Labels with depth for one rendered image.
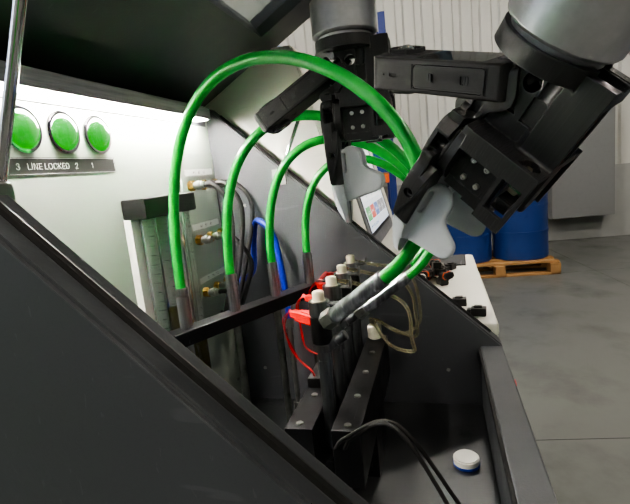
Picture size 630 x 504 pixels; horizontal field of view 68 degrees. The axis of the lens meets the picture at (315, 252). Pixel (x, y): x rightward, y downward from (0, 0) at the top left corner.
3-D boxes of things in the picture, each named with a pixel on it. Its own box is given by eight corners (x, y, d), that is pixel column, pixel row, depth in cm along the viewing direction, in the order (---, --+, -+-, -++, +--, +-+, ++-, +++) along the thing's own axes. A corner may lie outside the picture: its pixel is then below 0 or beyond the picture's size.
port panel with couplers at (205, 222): (217, 321, 86) (193, 150, 81) (200, 321, 87) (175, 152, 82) (244, 301, 98) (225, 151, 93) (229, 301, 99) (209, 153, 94)
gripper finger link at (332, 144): (341, 185, 53) (334, 105, 52) (328, 186, 54) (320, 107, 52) (348, 183, 58) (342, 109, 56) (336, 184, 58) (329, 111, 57)
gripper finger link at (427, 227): (416, 295, 41) (474, 222, 34) (369, 249, 43) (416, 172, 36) (435, 282, 43) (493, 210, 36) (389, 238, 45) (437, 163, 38)
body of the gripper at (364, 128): (393, 140, 52) (385, 24, 50) (317, 148, 54) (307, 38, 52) (398, 142, 59) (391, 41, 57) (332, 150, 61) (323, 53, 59)
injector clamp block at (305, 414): (369, 537, 60) (360, 430, 58) (296, 530, 63) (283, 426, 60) (393, 406, 93) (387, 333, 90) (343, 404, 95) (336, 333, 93)
